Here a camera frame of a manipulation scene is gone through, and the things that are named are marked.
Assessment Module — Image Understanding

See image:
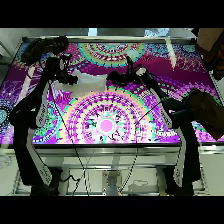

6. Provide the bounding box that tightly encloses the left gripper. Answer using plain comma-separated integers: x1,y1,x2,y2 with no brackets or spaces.
56,71,79,85

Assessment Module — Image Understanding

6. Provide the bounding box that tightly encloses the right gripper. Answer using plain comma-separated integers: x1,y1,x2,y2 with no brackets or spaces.
106,70,134,86

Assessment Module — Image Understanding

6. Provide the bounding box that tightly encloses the white T-shirt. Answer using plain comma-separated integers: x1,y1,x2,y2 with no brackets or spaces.
53,68,113,98

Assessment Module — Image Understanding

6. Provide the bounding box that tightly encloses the brown garment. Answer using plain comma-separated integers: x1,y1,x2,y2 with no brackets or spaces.
184,88,224,141

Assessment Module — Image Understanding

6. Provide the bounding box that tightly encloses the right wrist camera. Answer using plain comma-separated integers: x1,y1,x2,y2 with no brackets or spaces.
123,54,138,73

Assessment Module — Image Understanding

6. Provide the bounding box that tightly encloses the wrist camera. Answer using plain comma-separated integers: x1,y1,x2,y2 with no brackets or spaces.
123,54,138,73
49,54,73,72

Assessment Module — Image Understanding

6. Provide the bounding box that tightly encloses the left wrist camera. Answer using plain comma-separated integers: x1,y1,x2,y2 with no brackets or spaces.
49,54,73,72

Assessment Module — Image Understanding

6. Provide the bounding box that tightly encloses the black cable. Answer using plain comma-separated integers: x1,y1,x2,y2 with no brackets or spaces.
116,99,161,197
48,84,91,197

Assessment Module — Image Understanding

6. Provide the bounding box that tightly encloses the silver frame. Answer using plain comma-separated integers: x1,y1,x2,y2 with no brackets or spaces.
0,34,224,197

